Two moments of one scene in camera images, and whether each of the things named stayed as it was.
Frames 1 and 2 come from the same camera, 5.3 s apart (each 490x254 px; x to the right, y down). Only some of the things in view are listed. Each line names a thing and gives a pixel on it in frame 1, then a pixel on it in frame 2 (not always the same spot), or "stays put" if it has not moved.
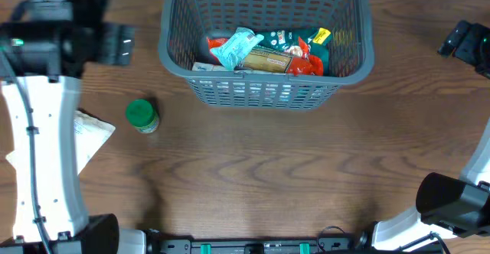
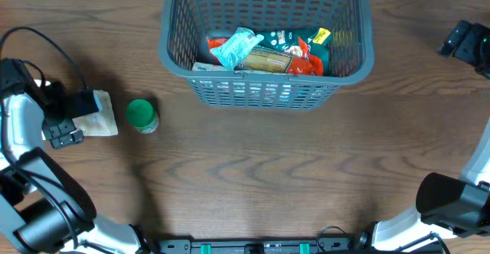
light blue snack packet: [236, 49] stays put
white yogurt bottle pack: [209, 66] stays put
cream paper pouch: [90, 135] -> [100, 123]
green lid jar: [142, 115] stays put
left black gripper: [115, 46] -> [59, 128]
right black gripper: [462, 41] stays put
